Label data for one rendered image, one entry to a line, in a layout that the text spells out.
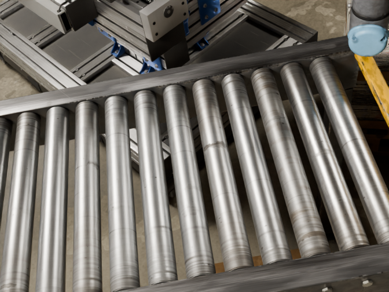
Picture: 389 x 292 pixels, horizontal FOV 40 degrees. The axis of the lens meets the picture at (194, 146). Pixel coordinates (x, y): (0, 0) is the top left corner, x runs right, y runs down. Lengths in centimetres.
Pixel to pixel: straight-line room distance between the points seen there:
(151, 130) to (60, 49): 128
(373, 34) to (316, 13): 151
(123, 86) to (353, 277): 62
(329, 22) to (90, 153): 167
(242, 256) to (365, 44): 49
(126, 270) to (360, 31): 62
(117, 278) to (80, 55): 145
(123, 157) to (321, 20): 166
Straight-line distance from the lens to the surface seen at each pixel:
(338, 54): 120
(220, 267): 178
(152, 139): 106
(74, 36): 234
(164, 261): 91
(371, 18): 109
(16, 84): 257
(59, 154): 110
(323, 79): 114
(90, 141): 110
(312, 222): 93
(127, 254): 93
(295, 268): 89
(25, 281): 99
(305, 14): 258
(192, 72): 117
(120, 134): 109
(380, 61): 170
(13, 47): 241
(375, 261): 91
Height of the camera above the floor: 160
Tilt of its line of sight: 51 degrees down
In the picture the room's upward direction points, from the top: 12 degrees counter-clockwise
